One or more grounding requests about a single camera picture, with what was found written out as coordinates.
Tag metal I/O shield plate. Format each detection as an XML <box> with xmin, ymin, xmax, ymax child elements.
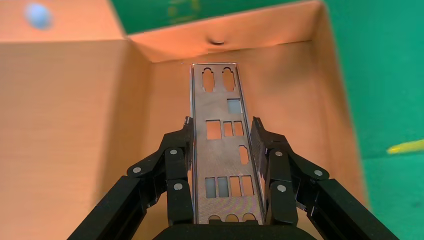
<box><xmin>189</xmin><ymin>62</ymin><xmax>266</xmax><ymax>226</ymax></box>

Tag brown cardboard box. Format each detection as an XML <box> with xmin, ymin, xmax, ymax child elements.
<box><xmin>0</xmin><ymin>0</ymin><xmax>370</xmax><ymax>240</ymax></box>

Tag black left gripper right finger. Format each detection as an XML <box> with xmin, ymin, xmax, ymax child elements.
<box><xmin>250</xmin><ymin>115</ymin><xmax>400</xmax><ymax>240</ymax></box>

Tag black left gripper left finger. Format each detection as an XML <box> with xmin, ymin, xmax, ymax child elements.
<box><xmin>67</xmin><ymin>115</ymin><xmax>195</xmax><ymax>240</ymax></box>

